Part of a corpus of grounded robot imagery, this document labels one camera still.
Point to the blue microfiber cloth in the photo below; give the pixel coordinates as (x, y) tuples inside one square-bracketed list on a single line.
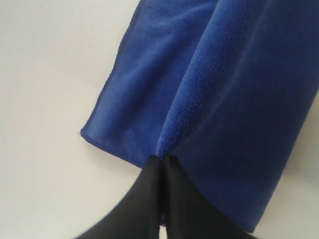
[(224, 85)]

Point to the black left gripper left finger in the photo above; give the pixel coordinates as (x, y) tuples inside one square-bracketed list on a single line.
[(138, 214)]

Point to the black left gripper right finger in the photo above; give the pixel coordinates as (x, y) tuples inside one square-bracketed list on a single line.
[(188, 214)]

